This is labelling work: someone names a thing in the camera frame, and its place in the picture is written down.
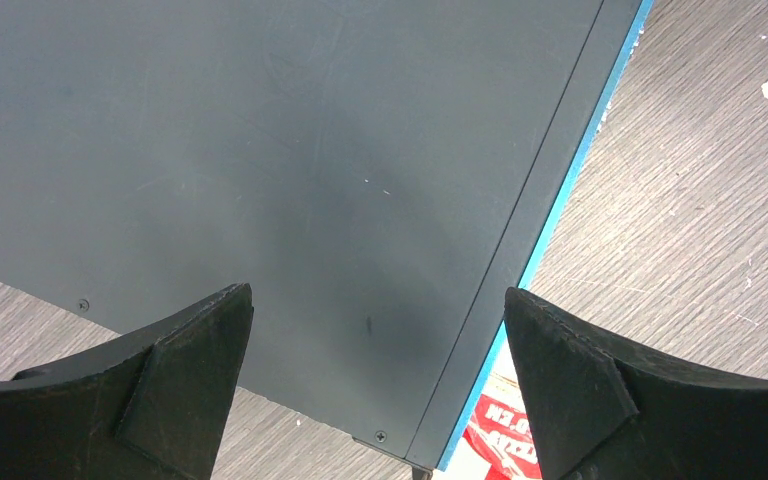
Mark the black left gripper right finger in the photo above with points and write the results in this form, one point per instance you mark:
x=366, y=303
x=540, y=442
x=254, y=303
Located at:
x=602, y=406

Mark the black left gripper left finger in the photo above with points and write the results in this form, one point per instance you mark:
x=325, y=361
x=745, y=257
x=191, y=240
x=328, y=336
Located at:
x=150, y=404

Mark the dark network switch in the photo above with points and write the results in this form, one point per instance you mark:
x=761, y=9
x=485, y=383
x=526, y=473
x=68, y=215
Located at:
x=380, y=172

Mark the red and gold card box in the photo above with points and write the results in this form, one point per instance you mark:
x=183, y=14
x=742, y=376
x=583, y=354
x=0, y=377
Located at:
x=497, y=442

